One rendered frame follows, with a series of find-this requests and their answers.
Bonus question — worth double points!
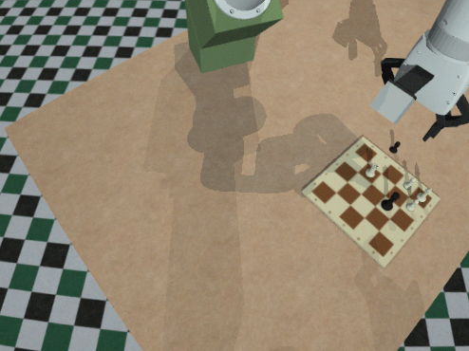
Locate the white pawn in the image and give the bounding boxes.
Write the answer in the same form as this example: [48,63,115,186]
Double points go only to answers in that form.
[403,177,416,190]
[406,199,419,212]

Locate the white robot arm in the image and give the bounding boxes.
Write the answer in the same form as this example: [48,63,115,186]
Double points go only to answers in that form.
[215,0,469,124]

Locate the chessboard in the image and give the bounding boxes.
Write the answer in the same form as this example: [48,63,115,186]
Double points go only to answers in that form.
[302,137,440,268]

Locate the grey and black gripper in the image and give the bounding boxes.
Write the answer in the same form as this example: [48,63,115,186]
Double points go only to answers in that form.
[381,28,469,141]

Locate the white bishop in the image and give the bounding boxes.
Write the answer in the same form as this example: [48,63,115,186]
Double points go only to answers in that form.
[417,188,432,202]

